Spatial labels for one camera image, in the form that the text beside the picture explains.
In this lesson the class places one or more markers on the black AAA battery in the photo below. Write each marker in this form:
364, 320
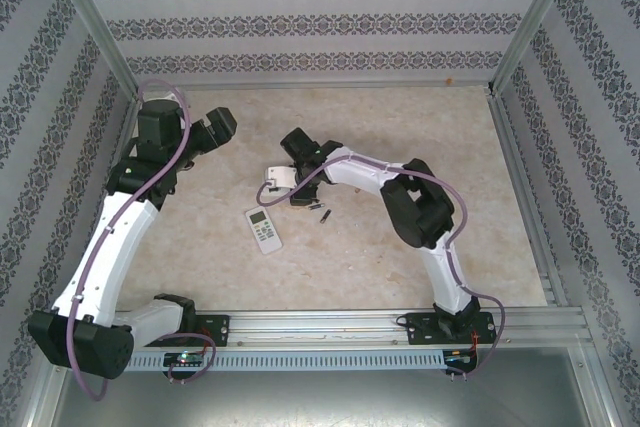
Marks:
325, 217
315, 207

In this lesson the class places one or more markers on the aluminium mounting rail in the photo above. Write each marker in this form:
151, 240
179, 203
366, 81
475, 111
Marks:
320, 329

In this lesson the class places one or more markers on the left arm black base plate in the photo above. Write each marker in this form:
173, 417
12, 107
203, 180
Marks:
215, 328

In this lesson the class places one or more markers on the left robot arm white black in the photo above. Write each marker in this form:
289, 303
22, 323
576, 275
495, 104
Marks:
115, 247

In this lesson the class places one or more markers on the white remote control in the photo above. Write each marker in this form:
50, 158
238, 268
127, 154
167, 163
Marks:
262, 232

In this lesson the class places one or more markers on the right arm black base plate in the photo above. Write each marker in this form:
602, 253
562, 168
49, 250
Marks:
420, 329

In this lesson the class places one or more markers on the grey metal sheet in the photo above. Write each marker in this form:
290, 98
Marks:
320, 397

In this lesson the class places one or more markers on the aluminium frame post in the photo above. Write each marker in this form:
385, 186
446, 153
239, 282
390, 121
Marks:
600, 377
537, 12
90, 12
40, 397

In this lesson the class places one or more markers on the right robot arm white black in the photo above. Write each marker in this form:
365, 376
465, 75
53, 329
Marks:
360, 177

